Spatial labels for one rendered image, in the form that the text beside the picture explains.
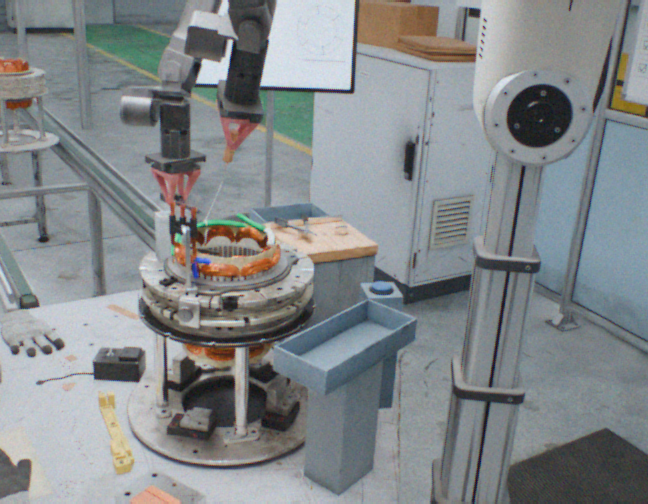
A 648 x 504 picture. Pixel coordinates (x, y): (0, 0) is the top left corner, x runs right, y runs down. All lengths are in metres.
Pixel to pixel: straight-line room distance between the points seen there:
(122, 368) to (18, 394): 0.21
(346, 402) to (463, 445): 0.32
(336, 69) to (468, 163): 1.53
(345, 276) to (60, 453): 0.66
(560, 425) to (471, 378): 1.70
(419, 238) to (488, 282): 2.40
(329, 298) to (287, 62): 0.98
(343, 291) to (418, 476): 1.19
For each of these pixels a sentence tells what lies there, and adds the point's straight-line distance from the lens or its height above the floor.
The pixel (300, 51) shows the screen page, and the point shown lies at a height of 1.36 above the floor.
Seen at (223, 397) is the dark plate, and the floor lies 0.78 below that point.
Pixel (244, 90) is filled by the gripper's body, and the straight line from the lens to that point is 1.24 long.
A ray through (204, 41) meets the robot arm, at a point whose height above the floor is 1.51.
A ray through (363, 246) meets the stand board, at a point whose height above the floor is 1.06.
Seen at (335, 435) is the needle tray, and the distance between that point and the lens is 1.29.
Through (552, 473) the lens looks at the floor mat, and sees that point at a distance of 2.81.
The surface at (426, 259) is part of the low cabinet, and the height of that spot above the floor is 0.24.
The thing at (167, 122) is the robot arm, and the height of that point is 1.33.
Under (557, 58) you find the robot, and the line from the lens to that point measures 1.18.
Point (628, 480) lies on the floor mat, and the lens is 2.89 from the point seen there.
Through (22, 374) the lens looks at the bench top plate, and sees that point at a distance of 1.73.
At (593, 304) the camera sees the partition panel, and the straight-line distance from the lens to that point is 3.74.
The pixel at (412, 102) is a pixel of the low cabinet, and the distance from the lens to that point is 3.59.
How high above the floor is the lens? 1.65
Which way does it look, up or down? 22 degrees down
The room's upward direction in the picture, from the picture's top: 3 degrees clockwise
